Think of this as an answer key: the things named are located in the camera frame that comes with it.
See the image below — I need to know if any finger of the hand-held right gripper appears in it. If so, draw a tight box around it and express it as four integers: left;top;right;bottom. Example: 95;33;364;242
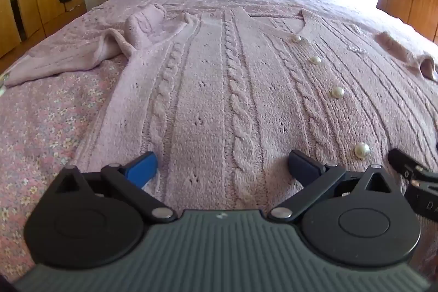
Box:
388;148;427;181

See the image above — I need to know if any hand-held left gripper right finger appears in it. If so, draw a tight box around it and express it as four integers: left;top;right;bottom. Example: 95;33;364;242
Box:
268;150;395;223

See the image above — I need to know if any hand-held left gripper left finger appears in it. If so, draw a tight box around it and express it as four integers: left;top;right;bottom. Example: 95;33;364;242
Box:
53;151;178;223

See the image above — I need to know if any pink cable-knit cardigan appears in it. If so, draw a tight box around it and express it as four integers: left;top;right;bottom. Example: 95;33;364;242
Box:
3;3;438;210

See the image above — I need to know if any pink floral bedsheet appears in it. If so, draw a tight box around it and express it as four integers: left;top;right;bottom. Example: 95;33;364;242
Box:
0;0;438;282

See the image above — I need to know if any wooden dresser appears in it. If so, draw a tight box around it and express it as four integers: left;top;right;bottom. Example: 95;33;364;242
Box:
370;0;438;43

